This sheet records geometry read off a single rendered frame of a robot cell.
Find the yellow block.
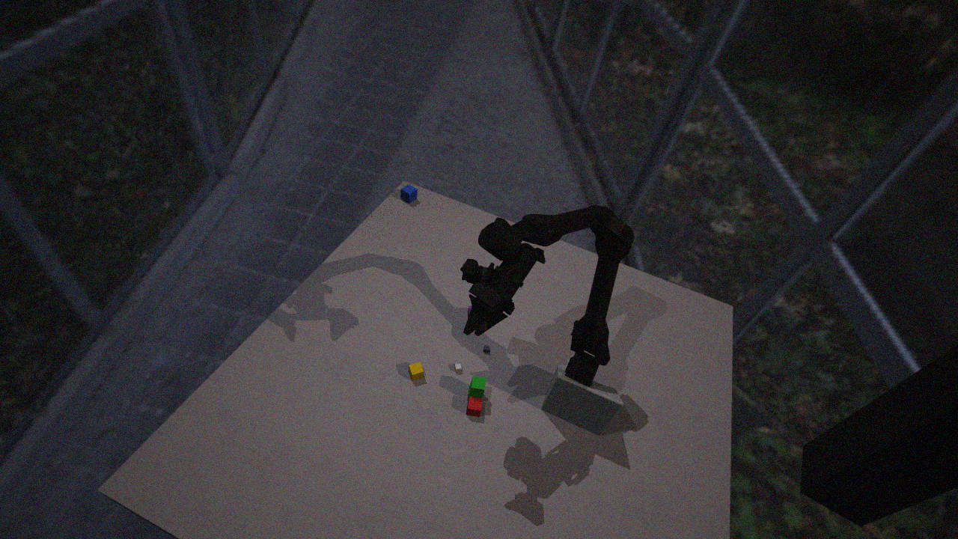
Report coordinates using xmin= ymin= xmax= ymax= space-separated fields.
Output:
xmin=408 ymin=362 xmax=424 ymax=381

